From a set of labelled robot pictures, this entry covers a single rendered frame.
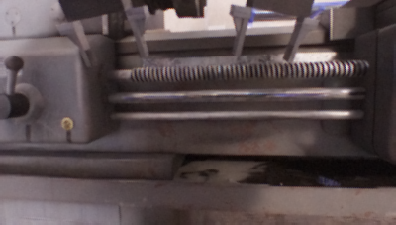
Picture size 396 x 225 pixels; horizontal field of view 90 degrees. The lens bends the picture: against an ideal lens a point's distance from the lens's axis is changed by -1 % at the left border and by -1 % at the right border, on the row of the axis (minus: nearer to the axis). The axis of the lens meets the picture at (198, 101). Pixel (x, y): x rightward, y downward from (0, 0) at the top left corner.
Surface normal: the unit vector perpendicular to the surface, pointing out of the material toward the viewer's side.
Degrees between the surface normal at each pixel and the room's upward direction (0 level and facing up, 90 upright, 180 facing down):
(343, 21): 90
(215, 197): 90
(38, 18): 90
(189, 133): 90
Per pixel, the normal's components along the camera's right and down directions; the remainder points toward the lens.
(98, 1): -0.07, 0.48
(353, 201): -0.12, 0.08
